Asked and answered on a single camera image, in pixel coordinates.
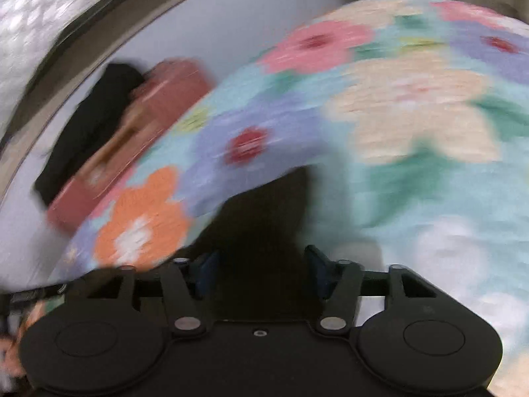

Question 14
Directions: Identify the dark brown garment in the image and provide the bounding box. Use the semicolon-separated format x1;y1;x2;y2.
186;167;319;321

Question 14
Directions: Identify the black item on suitcase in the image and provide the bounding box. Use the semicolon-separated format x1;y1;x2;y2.
33;63;144;206

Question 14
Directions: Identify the floral quilt bedspread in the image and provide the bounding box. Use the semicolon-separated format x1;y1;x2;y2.
1;0;528;396

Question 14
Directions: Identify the red suitcase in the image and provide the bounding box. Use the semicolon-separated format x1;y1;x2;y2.
46;58;213;234

